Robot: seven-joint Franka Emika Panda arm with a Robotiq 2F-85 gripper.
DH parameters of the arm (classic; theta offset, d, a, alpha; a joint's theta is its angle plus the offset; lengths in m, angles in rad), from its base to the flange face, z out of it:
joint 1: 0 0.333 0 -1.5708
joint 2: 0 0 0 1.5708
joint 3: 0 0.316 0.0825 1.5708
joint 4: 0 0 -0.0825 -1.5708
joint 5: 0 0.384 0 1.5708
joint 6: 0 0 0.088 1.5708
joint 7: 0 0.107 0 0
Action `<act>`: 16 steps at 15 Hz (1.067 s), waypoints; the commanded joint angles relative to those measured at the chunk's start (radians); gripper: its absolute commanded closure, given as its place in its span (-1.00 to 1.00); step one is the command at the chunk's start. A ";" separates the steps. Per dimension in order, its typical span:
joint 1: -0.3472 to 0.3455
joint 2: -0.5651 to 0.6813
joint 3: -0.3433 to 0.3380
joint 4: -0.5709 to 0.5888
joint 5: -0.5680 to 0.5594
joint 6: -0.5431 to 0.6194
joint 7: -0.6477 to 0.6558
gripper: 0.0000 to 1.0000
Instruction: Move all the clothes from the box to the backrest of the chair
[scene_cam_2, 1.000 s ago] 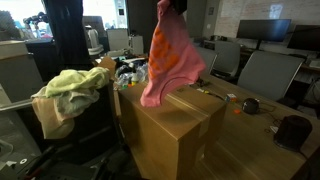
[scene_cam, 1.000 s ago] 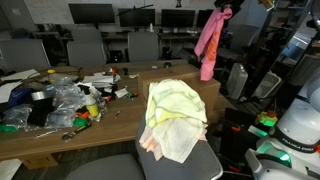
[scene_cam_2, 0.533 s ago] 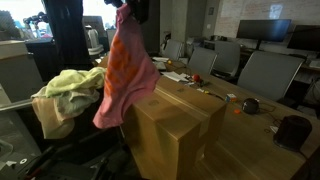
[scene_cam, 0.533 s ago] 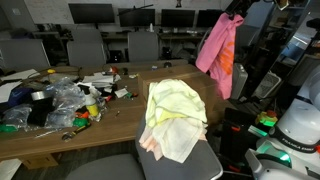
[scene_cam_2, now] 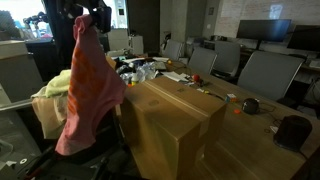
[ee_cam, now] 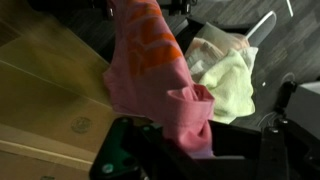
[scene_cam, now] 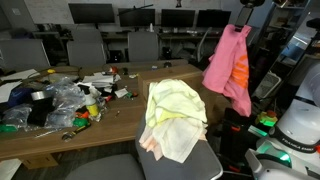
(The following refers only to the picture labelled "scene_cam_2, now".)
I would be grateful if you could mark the grey office chair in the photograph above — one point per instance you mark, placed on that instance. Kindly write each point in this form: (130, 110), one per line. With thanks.
(226, 56)
(201, 61)
(270, 75)
(173, 50)

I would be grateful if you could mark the beige box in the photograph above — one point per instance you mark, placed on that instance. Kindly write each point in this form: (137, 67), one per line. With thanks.
(11, 48)

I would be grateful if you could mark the large brown cardboard box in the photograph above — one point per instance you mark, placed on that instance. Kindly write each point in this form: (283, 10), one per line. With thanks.
(166, 133)

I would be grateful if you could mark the small orange piece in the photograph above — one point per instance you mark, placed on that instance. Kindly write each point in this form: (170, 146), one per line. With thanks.
(237, 111)

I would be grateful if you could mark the black curtain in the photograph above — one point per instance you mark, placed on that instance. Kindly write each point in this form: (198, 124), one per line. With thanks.
(60, 43)

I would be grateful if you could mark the pale green terry towel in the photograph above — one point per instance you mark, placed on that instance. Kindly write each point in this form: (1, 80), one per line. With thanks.
(60, 85)

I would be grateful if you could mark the grey panel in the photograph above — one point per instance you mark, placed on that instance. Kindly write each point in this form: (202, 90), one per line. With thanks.
(20, 80)

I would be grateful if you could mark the white paper tag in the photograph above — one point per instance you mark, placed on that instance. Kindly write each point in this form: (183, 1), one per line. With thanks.
(274, 129)

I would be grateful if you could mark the black mesh office chair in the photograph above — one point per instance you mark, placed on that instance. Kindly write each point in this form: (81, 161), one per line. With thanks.
(20, 160)

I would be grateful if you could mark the stack of white papers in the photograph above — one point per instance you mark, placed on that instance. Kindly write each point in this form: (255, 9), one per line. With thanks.
(176, 76)

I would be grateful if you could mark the rubiks cube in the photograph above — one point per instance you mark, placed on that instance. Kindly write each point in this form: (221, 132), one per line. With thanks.
(230, 98)

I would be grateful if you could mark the black articulated mount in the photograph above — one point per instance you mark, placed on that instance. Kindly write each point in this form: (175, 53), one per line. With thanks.
(33, 18)

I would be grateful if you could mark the pink cloth with orange print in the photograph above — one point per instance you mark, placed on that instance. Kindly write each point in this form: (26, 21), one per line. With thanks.
(90, 93)

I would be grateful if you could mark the small orange ball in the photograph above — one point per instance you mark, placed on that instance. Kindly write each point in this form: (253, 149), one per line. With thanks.
(169, 62)

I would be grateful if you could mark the peach cloth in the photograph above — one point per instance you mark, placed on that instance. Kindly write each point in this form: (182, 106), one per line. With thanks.
(46, 120)

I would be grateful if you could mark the yellow bottle white cap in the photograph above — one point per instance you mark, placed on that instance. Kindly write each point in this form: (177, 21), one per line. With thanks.
(134, 79)

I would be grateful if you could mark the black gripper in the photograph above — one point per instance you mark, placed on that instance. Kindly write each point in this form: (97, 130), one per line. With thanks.
(96, 6)

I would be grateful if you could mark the small round black speaker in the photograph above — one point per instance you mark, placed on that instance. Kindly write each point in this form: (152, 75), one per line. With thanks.
(250, 106)

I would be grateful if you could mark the red ball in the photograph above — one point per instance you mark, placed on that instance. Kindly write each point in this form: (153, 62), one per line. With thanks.
(196, 78)

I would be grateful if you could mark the small brown cardboard box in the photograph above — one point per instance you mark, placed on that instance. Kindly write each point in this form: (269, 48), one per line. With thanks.
(111, 62)

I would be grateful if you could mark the small white box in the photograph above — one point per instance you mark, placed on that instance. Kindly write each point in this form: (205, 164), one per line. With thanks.
(136, 45)

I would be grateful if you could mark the black computer monitor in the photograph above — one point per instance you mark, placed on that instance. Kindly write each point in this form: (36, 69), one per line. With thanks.
(305, 38)
(263, 30)

